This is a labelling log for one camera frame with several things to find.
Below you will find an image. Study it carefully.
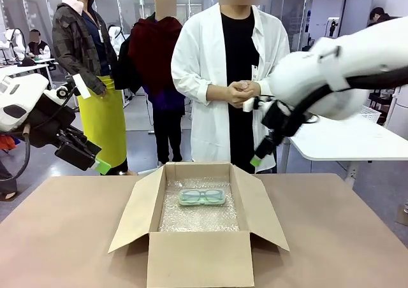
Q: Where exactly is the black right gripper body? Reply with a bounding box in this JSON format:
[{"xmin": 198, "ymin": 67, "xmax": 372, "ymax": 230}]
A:
[{"xmin": 261, "ymin": 100, "xmax": 302, "ymax": 140}]

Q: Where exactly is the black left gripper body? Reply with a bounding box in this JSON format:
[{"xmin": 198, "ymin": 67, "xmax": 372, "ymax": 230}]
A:
[{"xmin": 27, "ymin": 95, "xmax": 78, "ymax": 149}]

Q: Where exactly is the person's left forearm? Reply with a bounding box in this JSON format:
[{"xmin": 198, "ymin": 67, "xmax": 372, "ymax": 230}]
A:
[{"xmin": 257, "ymin": 76, "xmax": 277, "ymax": 97}]

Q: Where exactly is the person's right forearm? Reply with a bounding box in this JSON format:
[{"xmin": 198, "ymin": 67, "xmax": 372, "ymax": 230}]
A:
[{"xmin": 203, "ymin": 82, "xmax": 231, "ymax": 106}]

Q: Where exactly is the mint green glasses case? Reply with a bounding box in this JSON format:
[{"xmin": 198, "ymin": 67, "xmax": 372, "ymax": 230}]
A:
[{"xmin": 177, "ymin": 188, "xmax": 228, "ymax": 207}]

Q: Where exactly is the open cardboard shipping box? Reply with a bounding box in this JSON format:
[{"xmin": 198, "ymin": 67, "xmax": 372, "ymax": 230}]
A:
[{"xmin": 107, "ymin": 161, "xmax": 290, "ymax": 288}]

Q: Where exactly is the person's left hand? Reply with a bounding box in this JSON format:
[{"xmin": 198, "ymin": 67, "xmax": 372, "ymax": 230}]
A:
[{"xmin": 237, "ymin": 80, "xmax": 262, "ymax": 98}]

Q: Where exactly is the person's right hand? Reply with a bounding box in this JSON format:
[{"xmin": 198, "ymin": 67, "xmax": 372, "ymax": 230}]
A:
[{"xmin": 226, "ymin": 81, "xmax": 253, "ymax": 109}]

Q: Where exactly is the white background desk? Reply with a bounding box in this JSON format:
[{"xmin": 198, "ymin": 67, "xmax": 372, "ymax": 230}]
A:
[{"xmin": 0, "ymin": 57, "xmax": 57, "ymax": 78}]

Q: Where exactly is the white side table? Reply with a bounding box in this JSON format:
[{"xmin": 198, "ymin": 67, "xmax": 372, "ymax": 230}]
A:
[{"xmin": 280, "ymin": 113, "xmax": 408, "ymax": 189}]

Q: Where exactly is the seated person in background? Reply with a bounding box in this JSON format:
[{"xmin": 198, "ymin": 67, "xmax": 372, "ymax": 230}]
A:
[{"xmin": 24, "ymin": 29, "xmax": 52, "ymax": 60}]

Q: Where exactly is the person in white lab coat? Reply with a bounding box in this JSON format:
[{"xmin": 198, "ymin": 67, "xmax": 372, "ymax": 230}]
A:
[{"xmin": 170, "ymin": 0, "xmax": 291, "ymax": 175}]

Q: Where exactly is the clear bubble wrap sheet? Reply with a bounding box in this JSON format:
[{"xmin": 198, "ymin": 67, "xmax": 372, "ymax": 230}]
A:
[{"xmin": 157, "ymin": 176, "xmax": 240, "ymax": 233}]

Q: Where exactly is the dark-haired background person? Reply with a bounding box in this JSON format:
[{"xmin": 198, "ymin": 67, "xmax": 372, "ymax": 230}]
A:
[{"xmin": 367, "ymin": 6, "xmax": 393, "ymax": 28}]

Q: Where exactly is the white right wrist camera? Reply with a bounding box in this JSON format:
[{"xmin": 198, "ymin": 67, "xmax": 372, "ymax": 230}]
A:
[{"xmin": 242, "ymin": 97, "xmax": 260, "ymax": 113}]

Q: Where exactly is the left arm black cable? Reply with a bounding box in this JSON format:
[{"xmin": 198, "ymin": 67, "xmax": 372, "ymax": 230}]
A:
[{"xmin": 0, "ymin": 124, "xmax": 33, "ymax": 182}]

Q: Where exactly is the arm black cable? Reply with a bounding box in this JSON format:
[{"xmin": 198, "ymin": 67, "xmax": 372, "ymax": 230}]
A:
[
  {"xmin": 285, "ymin": 74, "xmax": 408, "ymax": 136},
  {"xmin": 0, "ymin": 124, "xmax": 33, "ymax": 182}
]

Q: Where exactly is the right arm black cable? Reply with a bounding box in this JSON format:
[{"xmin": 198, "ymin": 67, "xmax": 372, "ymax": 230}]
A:
[{"xmin": 285, "ymin": 74, "xmax": 408, "ymax": 136}]

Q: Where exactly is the white wire basket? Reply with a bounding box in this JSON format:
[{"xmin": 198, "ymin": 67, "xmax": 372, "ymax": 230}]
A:
[{"xmin": 360, "ymin": 104, "xmax": 382, "ymax": 125}]

